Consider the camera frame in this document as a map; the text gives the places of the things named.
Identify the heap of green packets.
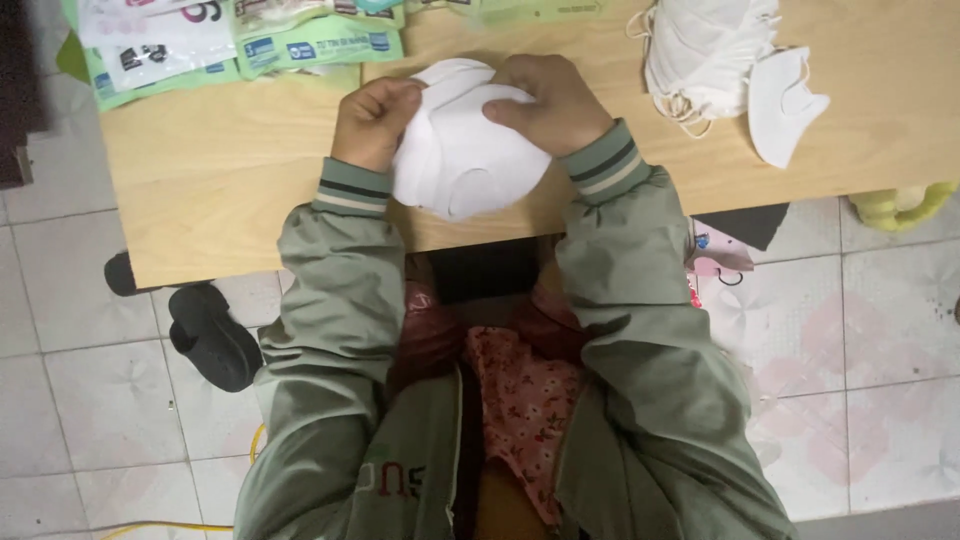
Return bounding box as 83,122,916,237
57,0,410,114

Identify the pink floral garment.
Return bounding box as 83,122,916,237
463,325,588,528

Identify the green jacket body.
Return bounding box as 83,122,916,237
233,300,800,540

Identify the green packet with blue labels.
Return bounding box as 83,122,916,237
234,15,406,81

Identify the pink bag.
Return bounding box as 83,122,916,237
684,216,756,279

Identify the yellow-green plastic stool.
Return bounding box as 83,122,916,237
849,181,960,234

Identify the person's left hand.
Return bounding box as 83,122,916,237
330,75,429,174

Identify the black slipper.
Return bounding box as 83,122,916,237
102,250,163,298
167,282,265,394

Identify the pile of white face masks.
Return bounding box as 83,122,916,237
625,0,786,141

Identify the single white face mask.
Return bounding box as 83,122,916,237
747,46,832,171

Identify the stack of white face masks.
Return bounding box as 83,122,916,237
389,57,554,223

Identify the yellow cable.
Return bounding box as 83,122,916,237
99,422,268,540

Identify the dark wooden furniture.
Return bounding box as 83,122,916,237
0,0,51,190

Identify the pale green flat packet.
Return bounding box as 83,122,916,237
420,0,606,25

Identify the person's right hand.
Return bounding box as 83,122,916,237
481,54,617,159

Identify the white printed plastic packet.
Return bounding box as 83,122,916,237
77,0,239,93

